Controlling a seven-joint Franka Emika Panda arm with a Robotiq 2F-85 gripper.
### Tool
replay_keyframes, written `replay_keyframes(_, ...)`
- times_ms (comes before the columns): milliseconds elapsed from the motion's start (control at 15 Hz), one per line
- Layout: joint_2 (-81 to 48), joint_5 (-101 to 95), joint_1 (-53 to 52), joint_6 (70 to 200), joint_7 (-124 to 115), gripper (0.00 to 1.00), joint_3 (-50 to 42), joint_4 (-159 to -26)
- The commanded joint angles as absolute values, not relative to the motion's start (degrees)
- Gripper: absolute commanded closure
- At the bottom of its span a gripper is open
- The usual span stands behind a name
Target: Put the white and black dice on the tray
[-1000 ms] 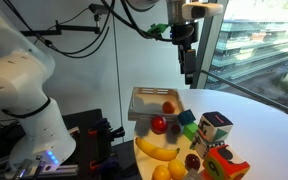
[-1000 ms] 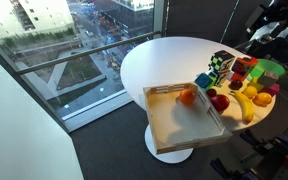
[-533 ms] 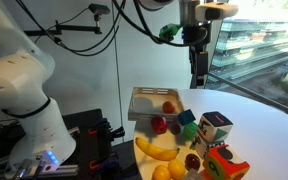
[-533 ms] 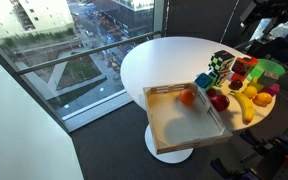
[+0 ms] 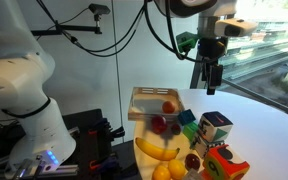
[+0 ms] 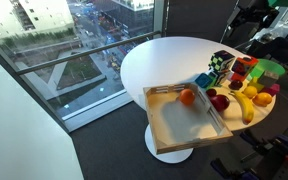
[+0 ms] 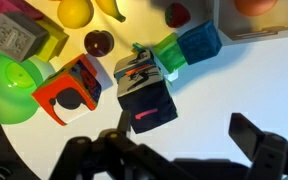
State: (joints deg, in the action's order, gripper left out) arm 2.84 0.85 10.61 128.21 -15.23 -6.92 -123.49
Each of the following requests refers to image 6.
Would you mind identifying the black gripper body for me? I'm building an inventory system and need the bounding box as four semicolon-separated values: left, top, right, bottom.
229;6;280;35

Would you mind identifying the black white green checkered cube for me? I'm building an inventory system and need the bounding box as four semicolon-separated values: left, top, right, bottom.
208;49;236;73

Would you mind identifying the wooden tray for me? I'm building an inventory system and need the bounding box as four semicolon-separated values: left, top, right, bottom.
142;82;234;155

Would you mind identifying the black office chair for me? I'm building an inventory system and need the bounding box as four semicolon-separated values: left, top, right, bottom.
247;21;288;72

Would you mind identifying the green bowl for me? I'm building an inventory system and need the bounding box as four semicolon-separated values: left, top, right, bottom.
250;58;287;81

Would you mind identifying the red orange cube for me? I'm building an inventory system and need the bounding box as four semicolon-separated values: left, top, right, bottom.
231;55;259;83

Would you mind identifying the light green block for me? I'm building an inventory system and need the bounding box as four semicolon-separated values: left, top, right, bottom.
249;67;264;81

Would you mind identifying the grey cube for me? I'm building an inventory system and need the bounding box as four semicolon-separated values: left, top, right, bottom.
257;70;280;88

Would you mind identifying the yellow block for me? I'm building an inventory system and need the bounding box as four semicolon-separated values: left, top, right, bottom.
248;77;265;93

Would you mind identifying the dark purple plum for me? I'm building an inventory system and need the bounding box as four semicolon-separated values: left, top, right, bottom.
228;79;244;91

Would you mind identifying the small yellow lemon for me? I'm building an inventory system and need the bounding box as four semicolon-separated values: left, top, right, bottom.
242;85;258;99

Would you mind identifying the magenta block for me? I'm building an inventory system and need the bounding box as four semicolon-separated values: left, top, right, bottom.
259;83;281;98

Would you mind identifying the orange fruit at edge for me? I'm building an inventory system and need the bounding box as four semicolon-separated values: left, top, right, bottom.
252;92;273;108

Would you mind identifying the small red apple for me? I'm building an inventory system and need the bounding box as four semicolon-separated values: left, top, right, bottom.
205;87;218;99

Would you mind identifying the yellow banana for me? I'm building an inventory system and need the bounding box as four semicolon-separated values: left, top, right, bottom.
228;90;256;126

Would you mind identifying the large red apple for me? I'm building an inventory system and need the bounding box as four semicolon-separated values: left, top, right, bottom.
210;94;231;113

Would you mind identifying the blue orange clamp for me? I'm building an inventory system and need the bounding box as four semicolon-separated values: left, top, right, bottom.
240;129;288;168

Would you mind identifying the blue black clamp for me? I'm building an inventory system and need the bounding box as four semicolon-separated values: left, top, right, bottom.
210;158;262;180

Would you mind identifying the grey window railing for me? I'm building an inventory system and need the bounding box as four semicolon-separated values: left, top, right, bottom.
16;30;163;76

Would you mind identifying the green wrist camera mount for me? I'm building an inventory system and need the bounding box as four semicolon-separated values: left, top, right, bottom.
267;0;288;10

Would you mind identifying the white table pedestal base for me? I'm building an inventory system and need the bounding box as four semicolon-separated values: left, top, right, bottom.
144;123;194;164

